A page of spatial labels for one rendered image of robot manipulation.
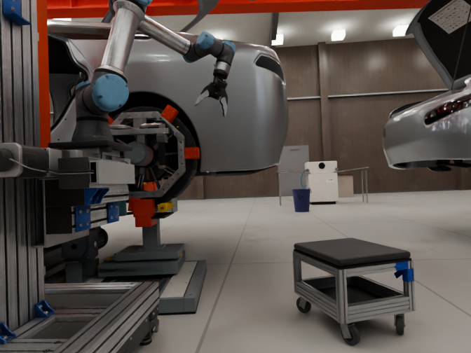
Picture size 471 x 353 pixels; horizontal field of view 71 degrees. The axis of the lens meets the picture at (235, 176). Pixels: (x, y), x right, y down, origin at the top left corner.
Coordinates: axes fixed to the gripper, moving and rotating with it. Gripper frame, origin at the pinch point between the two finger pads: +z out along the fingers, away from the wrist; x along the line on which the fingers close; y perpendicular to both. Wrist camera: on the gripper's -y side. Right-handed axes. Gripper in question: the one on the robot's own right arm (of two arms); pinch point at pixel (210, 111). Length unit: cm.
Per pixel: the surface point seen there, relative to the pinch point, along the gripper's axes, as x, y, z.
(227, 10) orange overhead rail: -47, 267, -216
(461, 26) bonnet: -249, 83, -207
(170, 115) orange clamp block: 9, 60, -5
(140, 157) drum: 20, 51, 26
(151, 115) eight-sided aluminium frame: 20, 69, -3
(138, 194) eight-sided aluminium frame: 13, 67, 48
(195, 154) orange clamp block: -12, 54, 14
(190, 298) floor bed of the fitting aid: -21, 14, 89
